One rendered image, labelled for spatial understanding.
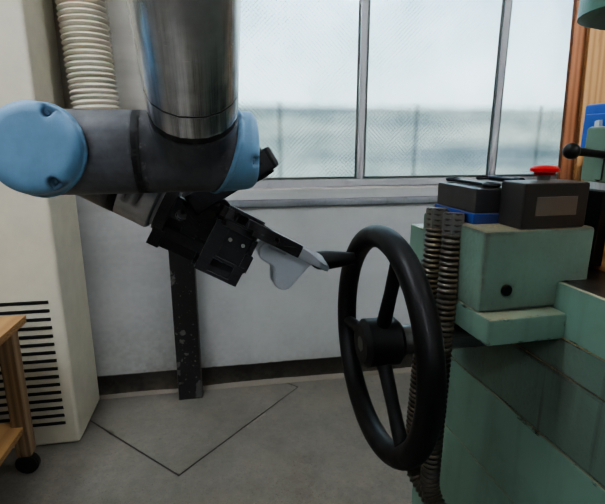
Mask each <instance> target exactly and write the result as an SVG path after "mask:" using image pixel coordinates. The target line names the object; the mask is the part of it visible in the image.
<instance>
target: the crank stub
mask: <svg viewBox="0 0 605 504"><path fill-rule="evenodd" d="M317 253H319V254H320V255H322V257H323V258H324V260H325V261H326V263H327V264H328V266H329V269H333V268H339V267H344V266H349V265H354V264H355V262H356V256H355V253H354V252H343V251H317Z"/></svg>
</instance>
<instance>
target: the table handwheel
mask: <svg viewBox="0 0 605 504"><path fill-rule="evenodd" d="M374 247H376V248H378V249H379V250H380V251H382V252H383V254H384V255H385V256H386V257H387V259H388V261H389V262H390V264H389V269H388V274H387V279H386V284H385V289H384V294H383V298H382V302H381V306H380V310H379V314H378V317H375V318H363V319H361V320H360V321H358V320H357V319H356V300H357V289H358V282H359V276H360V272H361V268H362V265H363V262H364V260H365V257H366V256H367V254H368V252H369V251H370V250H371V249H372V248H374ZM346 252H354V253H355V256H356V262H355V264H354V265H349V266H344V267H342V268H341V273H340V280H339V290H338V332H339V344H340V352H341V359H342V366H343V371H344V376H345V381H346V385H347V390H348V393H349V397H350V401H351V404H352V407H353V410H354V413H355V416H356V419H357V421H358V424H359V426H360V429H361V431H362V433H363V435H364V437H365V439H366V441H367V442H368V444H369V446H370V447H371V449H372V450H373V451H374V453H375V454H376V455H377V456H378V457H379V459H380V460H381V461H383V462H384V463H385V464H386V465H388V466H390V467H391V468H393V469H396V470H401V471H408V470H413V469H415V468H417V467H419V466H421V465H422V464H423V463H424V462H425V461H426V460H427V459H428V458H429V456H430V455H431V454H432V452H433V450H434V448H435V446H436V444H437V441H438V438H439V435H440V432H441V428H442V424H443V419H444V413H445V405H446V389H447V375H446V357H445V348H444V340H443V334H442V328H441V323H440V318H439V313H438V309H437V305H436V302H435V298H434V295H433V292H432V289H431V286H430V283H429V281H428V278H427V276H426V273H425V271H424V269H423V267H422V264H421V263H420V261H419V259H418V257H417V255H416V254H415V252H414V251H413V249H412V248H411V246H410V245H409V244H408V242H407V241H406V240H405V239H404V238H403V237H402V236H401V235H400V234H399V233H398V232H396V231H395V230H393V229H392V228H390V227H387V226H384V225H379V224H376V225H369V226H367V227H365V228H363V229H361V230H360V231H359V232H358V233H357V234H356V235H355V236H354V237H353V239H352V240H351V242H350V244H349V246H348V248H347V251H346ZM400 286H401V289H402V292H403V295H404V299H405V302H406V306H407V310H408V314H409V319H410V324H406V325H401V323H400V322H399V321H398V320H397V319H396V318H395V317H393V313H394V309H395V304H396V299H397V294H398V291H399V287H400ZM453 327H454V331H453V333H454V336H453V342H452V344H453V346H452V347H451V348H452V349H459V348H469V347H478V346H486V345H485V344H483V343H482V342H481V341H479V340H478V339H476V338H475V337H474V336H472V335H471V334H469V333H468V332H467V331H465V330H464V329H462V328H461V327H460V326H458V325H457V324H455V325H454V326H453ZM411 353H415V362H416V399H415V408H414V415H413V420H412V424H411V428H410V431H409V434H408V436H407V433H406V429H405V425H404V420H403V416H402V412H401V408H400V404H399V398H398V393H397V388H396V383H395V378H394V372H393V367H392V366H393V365H399V364H400V363H401V362H402V360H403V359H404V357H405V355H406V354H411ZM361 363H362V364H363V365H364V366H365V367H366V368H375V367H377V368H378V373H379V377H380V381H381V385H382V390H383V394H384V398H385V402H386V407H387V412H388V417H389V423H390V428H391V433H392V438H391V437H390V436H389V435H388V433H387V432H386V430H385V429H384V427H383V426H382V424H381V422H380V420H379V418H378V416H377V414H376V412H375V409H374V407H373V404H372V402H371V399H370V396H369V393H368V390H367V386H366V383H365V379H364V375H363V371H362V366H361Z"/></svg>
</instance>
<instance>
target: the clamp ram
mask: <svg viewBox="0 0 605 504"><path fill-rule="evenodd" d="M584 225H587V226H591V227H593V228H594V235H593V241H592V248H591V254H590V261H589V267H600V266H601V263H602V257H603V251H604V245H605V190H597V189H589V195H588V202H587V208H586V215H585V222H584Z"/></svg>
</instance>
